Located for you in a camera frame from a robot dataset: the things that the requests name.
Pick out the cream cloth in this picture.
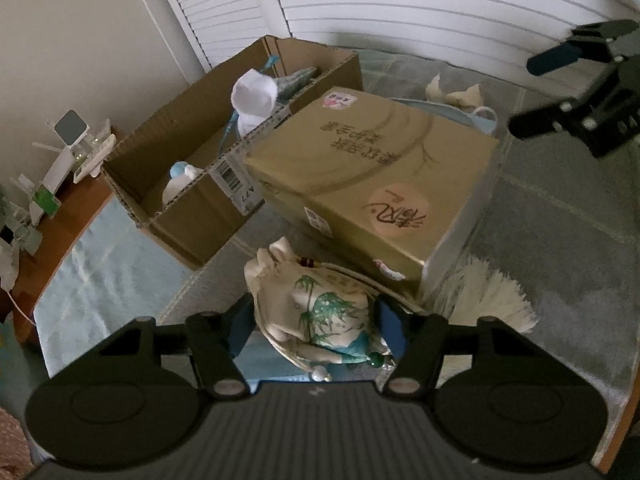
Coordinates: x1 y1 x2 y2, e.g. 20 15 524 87
425 74 483 108

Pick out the white router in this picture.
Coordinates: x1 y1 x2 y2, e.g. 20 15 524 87
72 120 117 183

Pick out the wooden nightstand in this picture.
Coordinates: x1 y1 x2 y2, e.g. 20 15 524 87
15 175 116 343

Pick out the cream tassel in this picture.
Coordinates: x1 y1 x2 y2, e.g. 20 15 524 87
430 255 540 335

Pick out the closed golden cardboard box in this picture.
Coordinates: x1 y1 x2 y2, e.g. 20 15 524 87
243 87 501 306

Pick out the folded light blue towel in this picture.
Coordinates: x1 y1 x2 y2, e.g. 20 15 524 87
34 195 193 378

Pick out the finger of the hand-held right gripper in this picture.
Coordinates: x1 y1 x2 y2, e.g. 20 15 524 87
509 62 626 140
526 19 640 77

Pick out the grey green patterned cloth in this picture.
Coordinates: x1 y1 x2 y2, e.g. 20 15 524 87
275 66 321 103

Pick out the blue face mask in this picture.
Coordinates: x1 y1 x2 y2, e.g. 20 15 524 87
390 97 498 136

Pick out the light blue cloth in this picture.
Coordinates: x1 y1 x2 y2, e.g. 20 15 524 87
235 335 311 378

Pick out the brown floral fabric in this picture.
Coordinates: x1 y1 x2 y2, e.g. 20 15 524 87
0 407 31 461

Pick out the white louvered door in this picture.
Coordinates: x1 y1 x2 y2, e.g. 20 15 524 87
147 0 273 73
265 0 640 93

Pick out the white and blue bottle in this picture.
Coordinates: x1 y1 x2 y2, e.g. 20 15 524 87
162 161 205 206

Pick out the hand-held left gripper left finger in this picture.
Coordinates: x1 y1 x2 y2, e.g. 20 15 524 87
95 292 257 399

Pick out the white power strip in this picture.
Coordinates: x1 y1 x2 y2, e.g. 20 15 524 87
0 227 21 291

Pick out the bamboo print drawstring pouch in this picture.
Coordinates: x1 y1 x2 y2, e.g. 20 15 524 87
243 237 396 381

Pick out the wooden bed frame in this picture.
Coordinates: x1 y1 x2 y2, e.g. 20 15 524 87
597 400 633 473

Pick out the clear cup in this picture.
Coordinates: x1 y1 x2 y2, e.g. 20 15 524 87
17 222 45 256

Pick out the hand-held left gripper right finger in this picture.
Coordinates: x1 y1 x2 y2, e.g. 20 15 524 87
375 294 542 397

